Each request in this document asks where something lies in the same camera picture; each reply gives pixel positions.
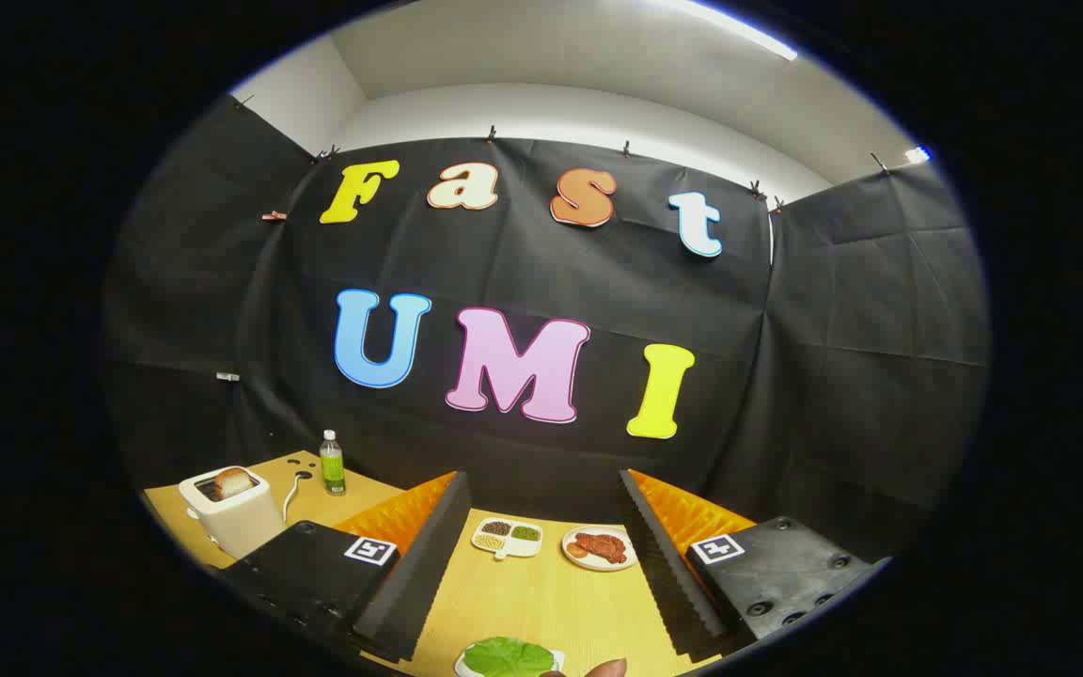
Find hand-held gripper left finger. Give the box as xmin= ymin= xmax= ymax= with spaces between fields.
xmin=217 ymin=470 xmax=474 ymax=665

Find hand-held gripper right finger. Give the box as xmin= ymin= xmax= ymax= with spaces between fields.
xmin=617 ymin=468 xmax=892 ymax=664

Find green lettuce leaf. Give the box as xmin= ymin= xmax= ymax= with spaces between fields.
xmin=463 ymin=637 xmax=557 ymax=677

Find white round plate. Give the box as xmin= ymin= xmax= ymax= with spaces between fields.
xmin=561 ymin=525 xmax=638 ymax=573

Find red meat slice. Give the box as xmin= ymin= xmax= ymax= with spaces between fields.
xmin=568 ymin=531 xmax=629 ymax=563

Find white divided bean dish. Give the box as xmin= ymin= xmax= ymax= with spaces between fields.
xmin=471 ymin=517 xmax=543 ymax=561

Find green label plastic bottle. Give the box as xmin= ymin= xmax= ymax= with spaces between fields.
xmin=319 ymin=430 xmax=348 ymax=496

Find white toaster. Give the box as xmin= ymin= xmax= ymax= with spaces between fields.
xmin=178 ymin=467 xmax=285 ymax=560

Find black backdrop cloth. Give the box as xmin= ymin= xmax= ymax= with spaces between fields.
xmin=100 ymin=94 xmax=992 ymax=565

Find white toaster cable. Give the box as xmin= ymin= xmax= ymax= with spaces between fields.
xmin=281 ymin=470 xmax=314 ymax=523

